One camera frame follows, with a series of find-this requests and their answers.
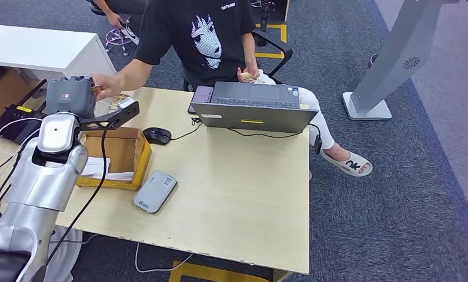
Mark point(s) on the person's right hand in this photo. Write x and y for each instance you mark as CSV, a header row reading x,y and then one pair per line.
x,y
111,83

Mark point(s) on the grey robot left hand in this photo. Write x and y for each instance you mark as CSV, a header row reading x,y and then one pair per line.
x,y
68,97

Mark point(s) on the person's left hand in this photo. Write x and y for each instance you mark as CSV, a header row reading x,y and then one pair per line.
x,y
249,69

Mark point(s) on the yellowish ID card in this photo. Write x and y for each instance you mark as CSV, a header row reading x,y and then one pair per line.
x,y
247,77

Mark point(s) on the brown cardboard box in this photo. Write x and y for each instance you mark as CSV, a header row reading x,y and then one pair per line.
x,y
121,150

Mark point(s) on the grey card reader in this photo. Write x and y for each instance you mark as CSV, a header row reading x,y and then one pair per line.
x,y
155,192

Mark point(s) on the person's left forearm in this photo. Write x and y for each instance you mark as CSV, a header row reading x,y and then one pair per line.
x,y
250,50

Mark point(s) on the person's right forearm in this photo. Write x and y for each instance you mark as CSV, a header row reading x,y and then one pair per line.
x,y
134,76

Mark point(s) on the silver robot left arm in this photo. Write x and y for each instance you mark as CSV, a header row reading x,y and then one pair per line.
x,y
43,183

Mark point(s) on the person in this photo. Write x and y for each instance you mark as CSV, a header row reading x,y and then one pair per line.
x,y
203,15
129,9

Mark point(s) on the stack of printed cards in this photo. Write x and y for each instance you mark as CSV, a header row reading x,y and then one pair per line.
x,y
115,103

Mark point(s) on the chrome stool base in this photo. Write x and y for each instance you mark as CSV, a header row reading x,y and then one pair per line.
x,y
115,39

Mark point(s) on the grey laptop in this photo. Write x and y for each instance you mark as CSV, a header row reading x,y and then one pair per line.
x,y
257,115

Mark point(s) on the yellow floor tape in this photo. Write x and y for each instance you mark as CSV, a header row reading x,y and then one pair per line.
x,y
283,35
203,274

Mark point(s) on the black stand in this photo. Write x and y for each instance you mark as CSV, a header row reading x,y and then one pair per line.
x,y
264,23

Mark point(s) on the white desk shelf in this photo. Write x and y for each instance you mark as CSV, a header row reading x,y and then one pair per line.
x,y
35,48

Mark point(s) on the black wifi router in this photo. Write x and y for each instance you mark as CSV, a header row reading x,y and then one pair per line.
x,y
12,122

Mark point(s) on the black computer mouse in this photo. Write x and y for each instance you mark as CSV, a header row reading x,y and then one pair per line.
x,y
157,136

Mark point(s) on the black stool seat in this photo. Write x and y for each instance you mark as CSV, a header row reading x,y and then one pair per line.
x,y
95,7

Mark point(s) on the black laptop power brick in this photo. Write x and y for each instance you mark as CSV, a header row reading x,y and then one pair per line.
x,y
318,145

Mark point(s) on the white slide sandal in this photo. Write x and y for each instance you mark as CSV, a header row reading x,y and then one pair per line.
x,y
352,164

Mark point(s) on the silver kiosk stand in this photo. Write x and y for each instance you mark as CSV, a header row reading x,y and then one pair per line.
x,y
397,54

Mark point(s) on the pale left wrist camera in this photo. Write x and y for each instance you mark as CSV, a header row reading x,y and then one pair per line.
x,y
127,103

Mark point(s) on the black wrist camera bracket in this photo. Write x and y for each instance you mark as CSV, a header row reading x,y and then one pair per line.
x,y
113,118

